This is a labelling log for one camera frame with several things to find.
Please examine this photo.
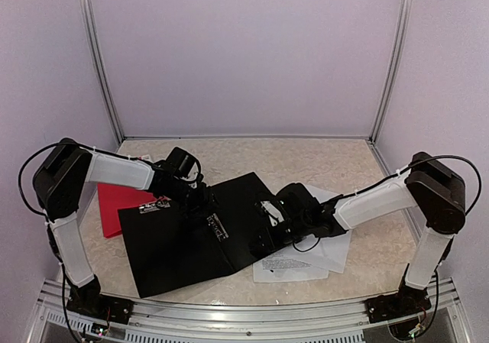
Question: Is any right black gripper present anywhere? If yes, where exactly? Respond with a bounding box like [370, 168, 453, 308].
[248, 214, 311, 253]

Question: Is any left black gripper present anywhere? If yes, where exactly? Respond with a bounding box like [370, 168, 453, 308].
[164, 178, 222, 219]

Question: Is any black folder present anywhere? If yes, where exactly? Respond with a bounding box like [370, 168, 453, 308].
[118, 173, 273, 298]

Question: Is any red folder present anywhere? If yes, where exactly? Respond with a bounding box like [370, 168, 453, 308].
[97, 183, 156, 238]

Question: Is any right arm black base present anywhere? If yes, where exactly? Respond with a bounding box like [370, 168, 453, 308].
[364, 280, 432, 323]

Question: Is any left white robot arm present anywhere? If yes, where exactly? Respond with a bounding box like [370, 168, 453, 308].
[32, 138, 212, 316]

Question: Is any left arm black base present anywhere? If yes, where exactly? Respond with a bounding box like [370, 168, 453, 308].
[67, 276, 134, 325]

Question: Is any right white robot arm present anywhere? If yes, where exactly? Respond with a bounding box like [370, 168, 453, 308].
[257, 152, 468, 315]

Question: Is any printed text sheet centre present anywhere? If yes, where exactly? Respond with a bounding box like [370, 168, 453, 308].
[253, 251, 329, 283]

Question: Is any blank white sheet lower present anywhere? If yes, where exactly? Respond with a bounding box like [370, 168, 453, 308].
[305, 184, 351, 273]

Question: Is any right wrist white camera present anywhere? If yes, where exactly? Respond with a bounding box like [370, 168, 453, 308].
[255, 200, 285, 227]

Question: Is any aluminium front rail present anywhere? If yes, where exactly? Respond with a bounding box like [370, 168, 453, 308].
[36, 277, 469, 343]

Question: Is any left aluminium frame post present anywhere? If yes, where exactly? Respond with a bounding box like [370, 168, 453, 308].
[80, 0, 125, 144]

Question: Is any aluminium frame post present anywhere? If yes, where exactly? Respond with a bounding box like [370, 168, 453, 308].
[80, 0, 125, 144]
[369, 0, 413, 146]

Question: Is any right aluminium frame post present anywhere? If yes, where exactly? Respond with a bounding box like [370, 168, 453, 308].
[369, 0, 413, 146]

